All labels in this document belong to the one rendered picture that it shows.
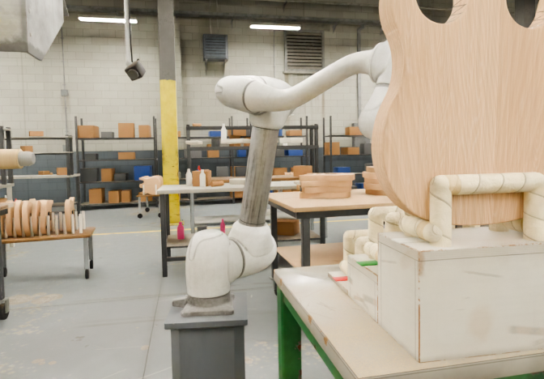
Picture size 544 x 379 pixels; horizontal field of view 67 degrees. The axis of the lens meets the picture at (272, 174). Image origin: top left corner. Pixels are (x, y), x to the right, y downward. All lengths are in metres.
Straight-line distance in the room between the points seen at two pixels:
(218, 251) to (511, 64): 1.05
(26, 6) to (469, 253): 0.71
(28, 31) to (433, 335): 0.71
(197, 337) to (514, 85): 1.18
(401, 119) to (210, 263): 0.96
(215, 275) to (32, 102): 11.19
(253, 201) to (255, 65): 10.72
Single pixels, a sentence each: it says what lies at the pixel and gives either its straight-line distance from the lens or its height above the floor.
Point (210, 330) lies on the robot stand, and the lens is 1.49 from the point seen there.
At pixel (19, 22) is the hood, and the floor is 1.42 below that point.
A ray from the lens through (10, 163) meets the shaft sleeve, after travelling 0.78.
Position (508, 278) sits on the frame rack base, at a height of 1.05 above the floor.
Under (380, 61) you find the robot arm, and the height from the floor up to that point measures 1.47.
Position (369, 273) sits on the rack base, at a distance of 0.84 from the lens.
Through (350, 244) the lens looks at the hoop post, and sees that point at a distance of 1.06.
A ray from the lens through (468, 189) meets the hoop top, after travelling 0.70.
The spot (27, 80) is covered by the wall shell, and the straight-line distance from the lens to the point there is 12.53.
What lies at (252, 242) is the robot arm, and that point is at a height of 0.92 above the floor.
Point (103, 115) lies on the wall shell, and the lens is 11.98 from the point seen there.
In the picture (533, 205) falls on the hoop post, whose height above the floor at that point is 1.16.
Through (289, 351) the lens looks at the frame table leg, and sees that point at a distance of 1.20.
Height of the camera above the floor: 1.25
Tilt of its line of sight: 3 degrees down
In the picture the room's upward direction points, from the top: 1 degrees counter-clockwise
